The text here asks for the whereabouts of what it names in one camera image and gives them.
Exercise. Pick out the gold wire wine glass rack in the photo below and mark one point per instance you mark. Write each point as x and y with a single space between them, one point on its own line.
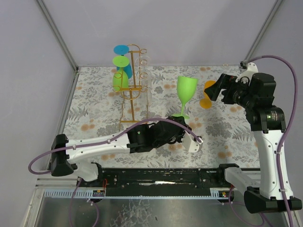
134 89

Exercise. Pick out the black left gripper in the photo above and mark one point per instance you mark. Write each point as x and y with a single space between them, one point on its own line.
176 128

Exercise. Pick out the rear clear wine glass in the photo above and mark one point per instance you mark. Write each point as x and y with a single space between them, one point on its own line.
142 62

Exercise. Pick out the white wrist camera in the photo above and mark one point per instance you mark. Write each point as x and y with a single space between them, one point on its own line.
247 70
190 144

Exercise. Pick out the blue plastic wine glass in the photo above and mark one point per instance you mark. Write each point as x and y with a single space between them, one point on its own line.
123 50

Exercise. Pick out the front clear wine glass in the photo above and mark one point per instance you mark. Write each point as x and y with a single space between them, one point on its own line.
147 95

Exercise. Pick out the orange plastic wine glass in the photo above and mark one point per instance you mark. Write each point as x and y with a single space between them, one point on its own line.
205 102

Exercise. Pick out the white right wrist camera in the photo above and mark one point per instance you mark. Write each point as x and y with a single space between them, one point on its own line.
247 70

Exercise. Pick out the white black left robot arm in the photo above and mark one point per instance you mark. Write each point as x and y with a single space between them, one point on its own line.
70 156

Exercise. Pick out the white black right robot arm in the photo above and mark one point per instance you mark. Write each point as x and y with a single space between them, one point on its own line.
267 122

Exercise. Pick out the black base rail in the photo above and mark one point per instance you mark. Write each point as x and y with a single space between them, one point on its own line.
159 182

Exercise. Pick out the green plastic wine glass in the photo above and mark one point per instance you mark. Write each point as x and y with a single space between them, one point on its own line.
186 88
120 78

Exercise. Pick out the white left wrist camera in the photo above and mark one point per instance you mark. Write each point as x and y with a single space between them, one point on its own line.
190 144

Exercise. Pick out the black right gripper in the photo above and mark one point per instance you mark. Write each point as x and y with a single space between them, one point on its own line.
224 87

